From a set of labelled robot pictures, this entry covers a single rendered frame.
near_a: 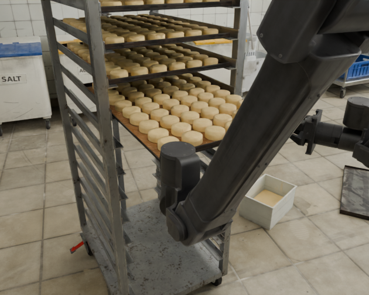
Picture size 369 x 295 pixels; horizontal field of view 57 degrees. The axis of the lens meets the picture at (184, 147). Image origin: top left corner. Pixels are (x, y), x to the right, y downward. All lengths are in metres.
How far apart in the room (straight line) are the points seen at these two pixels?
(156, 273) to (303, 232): 0.92
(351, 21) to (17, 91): 3.15
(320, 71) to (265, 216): 1.75
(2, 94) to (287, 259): 2.61
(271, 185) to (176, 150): 1.75
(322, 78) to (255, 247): 1.67
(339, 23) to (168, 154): 0.34
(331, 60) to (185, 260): 1.40
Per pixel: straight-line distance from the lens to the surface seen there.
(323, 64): 0.30
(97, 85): 0.92
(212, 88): 1.13
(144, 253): 1.67
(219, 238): 1.48
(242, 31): 1.11
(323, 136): 0.88
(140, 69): 1.01
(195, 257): 1.64
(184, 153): 0.54
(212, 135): 0.81
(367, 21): 0.30
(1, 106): 3.38
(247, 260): 1.86
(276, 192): 2.28
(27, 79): 3.29
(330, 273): 1.92
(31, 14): 3.84
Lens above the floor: 1.30
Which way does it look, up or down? 27 degrees down
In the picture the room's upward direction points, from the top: straight up
